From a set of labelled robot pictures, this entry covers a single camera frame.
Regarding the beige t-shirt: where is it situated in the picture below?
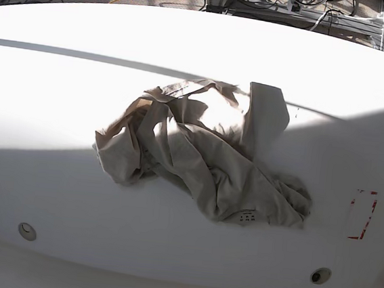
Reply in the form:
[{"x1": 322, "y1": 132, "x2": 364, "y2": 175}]
[{"x1": 94, "y1": 79, "x2": 312, "y2": 228}]

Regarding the right round table grommet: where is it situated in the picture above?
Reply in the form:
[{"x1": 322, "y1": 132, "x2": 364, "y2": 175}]
[{"x1": 310, "y1": 268, "x2": 332, "y2": 285}]

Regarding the round table grommet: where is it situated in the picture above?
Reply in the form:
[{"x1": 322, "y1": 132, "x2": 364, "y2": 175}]
[
  {"x1": 310, "y1": 268, "x2": 332, "y2": 285},
  {"x1": 18, "y1": 222, "x2": 37, "y2": 241}
]

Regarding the red tape rectangle marking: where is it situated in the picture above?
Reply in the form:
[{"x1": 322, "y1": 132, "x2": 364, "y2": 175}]
[{"x1": 344, "y1": 189, "x2": 379, "y2": 241}]

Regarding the left round table grommet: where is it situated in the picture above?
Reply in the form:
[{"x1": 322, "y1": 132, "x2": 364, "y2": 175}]
[{"x1": 18, "y1": 222, "x2": 37, "y2": 241}]

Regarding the aluminium frame with cables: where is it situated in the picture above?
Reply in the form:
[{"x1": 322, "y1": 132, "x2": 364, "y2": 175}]
[{"x1": 203, "y1": 0, "x2": 384, "y2": 52}]

